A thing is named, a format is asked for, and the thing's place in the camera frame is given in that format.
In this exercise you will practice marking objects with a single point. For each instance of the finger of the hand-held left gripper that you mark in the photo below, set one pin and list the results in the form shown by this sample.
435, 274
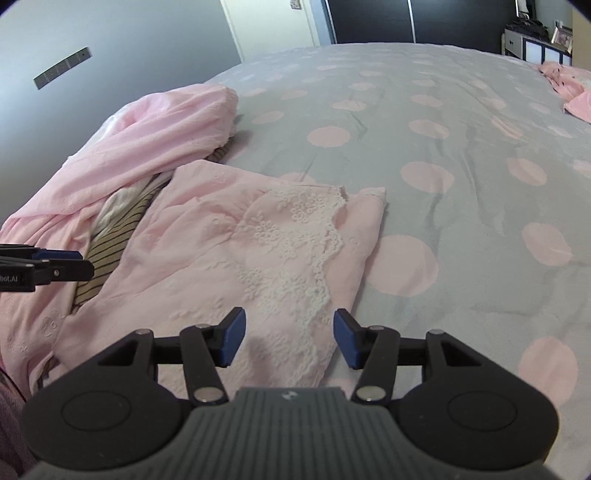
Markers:
69, 271
60, 255

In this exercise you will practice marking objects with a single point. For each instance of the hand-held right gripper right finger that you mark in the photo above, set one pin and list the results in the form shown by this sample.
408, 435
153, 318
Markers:
346, 334

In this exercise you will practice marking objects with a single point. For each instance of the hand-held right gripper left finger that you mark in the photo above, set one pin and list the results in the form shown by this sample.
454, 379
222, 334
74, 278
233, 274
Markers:
233, 334

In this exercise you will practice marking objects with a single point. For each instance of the pink lace-trimmed garment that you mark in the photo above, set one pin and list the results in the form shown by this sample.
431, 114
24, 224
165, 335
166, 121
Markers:
207, 240

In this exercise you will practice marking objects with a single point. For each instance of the hanging clothes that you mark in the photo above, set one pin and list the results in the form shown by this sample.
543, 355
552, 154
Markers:
521, 7

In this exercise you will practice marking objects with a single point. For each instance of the brown striped garment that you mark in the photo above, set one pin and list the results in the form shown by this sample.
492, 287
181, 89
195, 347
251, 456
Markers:
106, 249

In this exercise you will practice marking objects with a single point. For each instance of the person's clothing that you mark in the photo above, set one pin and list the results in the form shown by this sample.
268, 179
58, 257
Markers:
11, 415

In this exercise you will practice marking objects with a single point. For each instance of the plain pink garment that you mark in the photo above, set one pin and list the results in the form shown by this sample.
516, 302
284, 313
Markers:
152, 129

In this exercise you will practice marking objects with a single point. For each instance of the bed with polka dot sheet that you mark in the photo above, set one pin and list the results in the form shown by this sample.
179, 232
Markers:
461, 138

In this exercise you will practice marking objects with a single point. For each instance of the cream door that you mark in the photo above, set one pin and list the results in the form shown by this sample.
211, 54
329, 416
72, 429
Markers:
268, 23

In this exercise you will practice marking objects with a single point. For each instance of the black sliding wardrobe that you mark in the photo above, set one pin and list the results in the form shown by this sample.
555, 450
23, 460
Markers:
369, 18

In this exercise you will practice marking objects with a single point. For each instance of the light pink printed pillow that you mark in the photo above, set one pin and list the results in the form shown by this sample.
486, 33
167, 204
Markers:
572, 87

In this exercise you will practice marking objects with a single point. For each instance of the white nightstand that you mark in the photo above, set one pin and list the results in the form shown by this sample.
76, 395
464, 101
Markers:
512, 41

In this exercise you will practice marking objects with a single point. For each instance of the black bag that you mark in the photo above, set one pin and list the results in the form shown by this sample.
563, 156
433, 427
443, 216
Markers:
526, 24

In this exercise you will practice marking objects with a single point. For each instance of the beige padded headboard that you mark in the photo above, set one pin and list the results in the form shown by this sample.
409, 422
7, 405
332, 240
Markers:
582, 37

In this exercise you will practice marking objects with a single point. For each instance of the grey wall switch plate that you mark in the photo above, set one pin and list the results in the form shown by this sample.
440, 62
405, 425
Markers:
62, 68

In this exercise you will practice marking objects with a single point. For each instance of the photo frame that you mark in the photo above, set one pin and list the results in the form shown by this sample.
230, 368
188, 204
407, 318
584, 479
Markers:
561, 37

